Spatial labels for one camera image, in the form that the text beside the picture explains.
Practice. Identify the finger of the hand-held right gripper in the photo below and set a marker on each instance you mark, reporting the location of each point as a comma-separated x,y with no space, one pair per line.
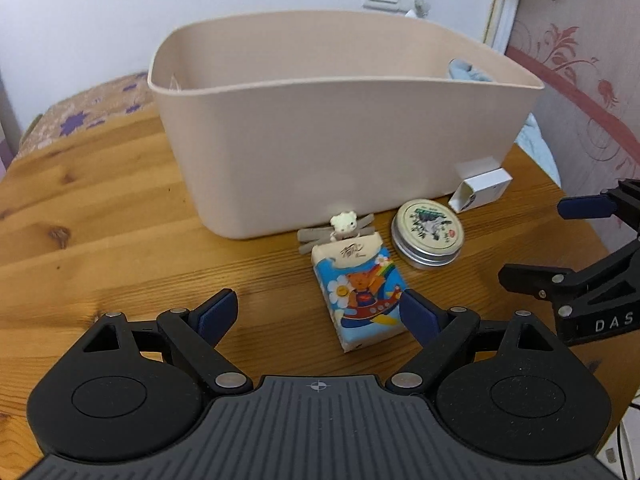
585,206
550,280

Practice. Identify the pink plastic storage bin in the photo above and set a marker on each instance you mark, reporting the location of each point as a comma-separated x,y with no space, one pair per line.
325,150

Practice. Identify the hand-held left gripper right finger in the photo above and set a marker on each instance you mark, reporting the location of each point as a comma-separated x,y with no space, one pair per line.
420,317

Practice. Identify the blue cartoon tissue packet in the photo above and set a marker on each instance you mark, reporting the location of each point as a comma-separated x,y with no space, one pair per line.
360,290

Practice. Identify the wardrobe door with floral decal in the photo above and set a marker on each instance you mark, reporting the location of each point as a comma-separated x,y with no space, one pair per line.
580,85

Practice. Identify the bear hair clip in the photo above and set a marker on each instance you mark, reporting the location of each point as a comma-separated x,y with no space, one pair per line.
344,224

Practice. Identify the white box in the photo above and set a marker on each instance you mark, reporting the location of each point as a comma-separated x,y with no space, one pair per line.
487,182

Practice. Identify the floral bed cover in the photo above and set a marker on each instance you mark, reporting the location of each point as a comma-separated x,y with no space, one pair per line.
85,115

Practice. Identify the round metal tin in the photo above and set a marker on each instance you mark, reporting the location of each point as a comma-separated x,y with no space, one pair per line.
426,232

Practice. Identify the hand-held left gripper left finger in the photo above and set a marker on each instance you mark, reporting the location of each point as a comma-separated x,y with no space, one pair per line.
217,317

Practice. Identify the purple and white panel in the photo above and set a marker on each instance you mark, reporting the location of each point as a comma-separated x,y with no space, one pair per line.
4,155

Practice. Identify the white door frame strip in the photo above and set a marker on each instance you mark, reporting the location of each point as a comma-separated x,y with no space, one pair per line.
502,5

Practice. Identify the light blue blanket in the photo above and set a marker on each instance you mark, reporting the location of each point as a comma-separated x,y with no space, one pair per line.
537,147

